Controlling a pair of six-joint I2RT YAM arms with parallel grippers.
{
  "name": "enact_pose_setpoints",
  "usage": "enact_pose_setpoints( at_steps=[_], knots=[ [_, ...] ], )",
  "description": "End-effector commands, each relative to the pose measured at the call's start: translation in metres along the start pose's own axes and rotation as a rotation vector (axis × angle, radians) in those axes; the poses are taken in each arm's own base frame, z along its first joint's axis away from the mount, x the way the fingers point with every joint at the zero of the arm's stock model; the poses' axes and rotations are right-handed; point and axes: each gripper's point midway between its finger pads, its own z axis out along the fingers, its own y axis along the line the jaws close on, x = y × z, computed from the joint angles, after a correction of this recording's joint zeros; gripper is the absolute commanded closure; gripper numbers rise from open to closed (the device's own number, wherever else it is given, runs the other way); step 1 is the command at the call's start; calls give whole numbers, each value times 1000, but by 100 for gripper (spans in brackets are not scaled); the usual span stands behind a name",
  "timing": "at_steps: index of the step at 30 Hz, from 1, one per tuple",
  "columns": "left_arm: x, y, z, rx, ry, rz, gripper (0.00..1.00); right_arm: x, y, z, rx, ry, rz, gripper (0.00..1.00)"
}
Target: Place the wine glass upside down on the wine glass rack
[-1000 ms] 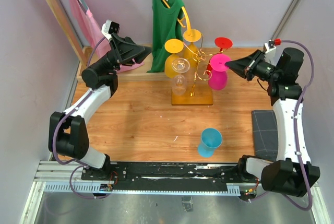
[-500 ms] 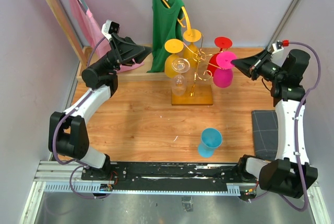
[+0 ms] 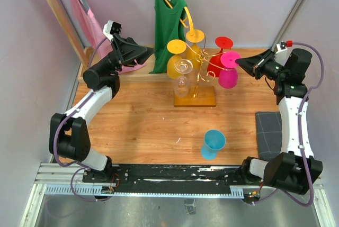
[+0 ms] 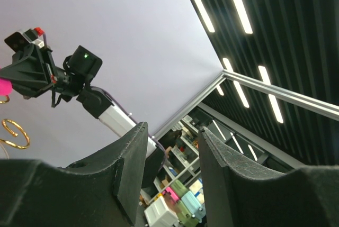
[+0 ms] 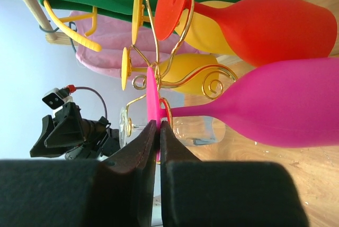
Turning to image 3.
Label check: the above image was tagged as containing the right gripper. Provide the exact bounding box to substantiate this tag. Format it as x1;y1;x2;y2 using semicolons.
235;49;288;82

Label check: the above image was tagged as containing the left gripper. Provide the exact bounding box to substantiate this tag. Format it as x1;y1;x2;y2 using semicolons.
100;33;155;75

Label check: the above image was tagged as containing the magenta goblet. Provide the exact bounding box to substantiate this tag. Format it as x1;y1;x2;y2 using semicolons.
218;51;241;89

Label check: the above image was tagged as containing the red goblet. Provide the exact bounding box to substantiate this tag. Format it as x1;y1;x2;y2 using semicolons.
207;37;234;77

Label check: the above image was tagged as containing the yellow goblet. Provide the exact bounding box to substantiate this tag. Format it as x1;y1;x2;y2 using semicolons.
167;39;186;79
186;29;204;69

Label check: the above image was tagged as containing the clear wine glass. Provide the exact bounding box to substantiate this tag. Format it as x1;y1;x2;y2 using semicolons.
174;59;193;97

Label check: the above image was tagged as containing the blue goblet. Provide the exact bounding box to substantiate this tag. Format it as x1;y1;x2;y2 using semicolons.
200;130;226;160

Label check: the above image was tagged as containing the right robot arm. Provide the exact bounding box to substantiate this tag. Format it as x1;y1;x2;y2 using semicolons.
236;48;323;195

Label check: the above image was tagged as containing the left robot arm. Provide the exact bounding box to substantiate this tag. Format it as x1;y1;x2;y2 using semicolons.
49;33;155;183

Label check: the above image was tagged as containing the wooden rack base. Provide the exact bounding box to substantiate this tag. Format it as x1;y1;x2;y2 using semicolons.
174;86;217;107

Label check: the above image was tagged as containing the pink cloth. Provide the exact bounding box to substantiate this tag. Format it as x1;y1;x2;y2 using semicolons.
64;0;147;76

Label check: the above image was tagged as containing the wooden clothes stand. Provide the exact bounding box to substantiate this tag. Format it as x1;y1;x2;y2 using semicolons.
31;0;184;85

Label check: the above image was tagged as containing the green tank top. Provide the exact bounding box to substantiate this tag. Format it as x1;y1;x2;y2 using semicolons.
151;0;186;74

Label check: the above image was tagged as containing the dark grey checked cloth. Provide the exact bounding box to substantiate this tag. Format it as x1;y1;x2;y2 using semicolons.
255;112;282;161

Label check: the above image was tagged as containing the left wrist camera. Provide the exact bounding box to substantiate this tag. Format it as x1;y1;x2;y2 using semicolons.
103;20;122;42

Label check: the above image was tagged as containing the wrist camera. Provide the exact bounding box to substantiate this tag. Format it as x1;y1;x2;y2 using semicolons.
103;20;122;42
274;40;293;61

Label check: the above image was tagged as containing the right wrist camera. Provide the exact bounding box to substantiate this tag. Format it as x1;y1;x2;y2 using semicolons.
274;40;293;61

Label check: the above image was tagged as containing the gold wire glass rack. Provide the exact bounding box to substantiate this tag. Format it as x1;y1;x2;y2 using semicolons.
186;33;224;94

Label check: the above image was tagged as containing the black mounting rail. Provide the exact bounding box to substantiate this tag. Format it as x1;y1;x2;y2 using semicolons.
63;163;273;198

